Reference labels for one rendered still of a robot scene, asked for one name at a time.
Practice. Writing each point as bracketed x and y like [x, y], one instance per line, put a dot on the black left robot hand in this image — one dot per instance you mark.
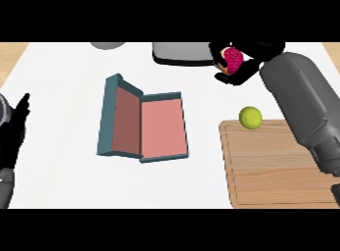
[8, 137]

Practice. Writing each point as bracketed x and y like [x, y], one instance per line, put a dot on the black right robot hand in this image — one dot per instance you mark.
[248, 70]

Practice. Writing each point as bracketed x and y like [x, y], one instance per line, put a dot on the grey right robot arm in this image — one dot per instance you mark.
[307, 108]

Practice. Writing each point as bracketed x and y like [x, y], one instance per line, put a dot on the teal and pink open box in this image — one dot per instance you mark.
[144, 126]

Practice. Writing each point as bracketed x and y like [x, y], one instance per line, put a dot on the wooden cutting board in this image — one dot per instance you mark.
[279, 165]

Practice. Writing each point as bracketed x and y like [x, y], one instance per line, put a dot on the grey and black flat appliance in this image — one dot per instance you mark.
[183, 53]

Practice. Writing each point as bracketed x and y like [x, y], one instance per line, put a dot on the green lime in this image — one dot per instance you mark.
[251, 117]

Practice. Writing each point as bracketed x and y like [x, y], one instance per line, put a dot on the grey round object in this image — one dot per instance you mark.
[107, 45]

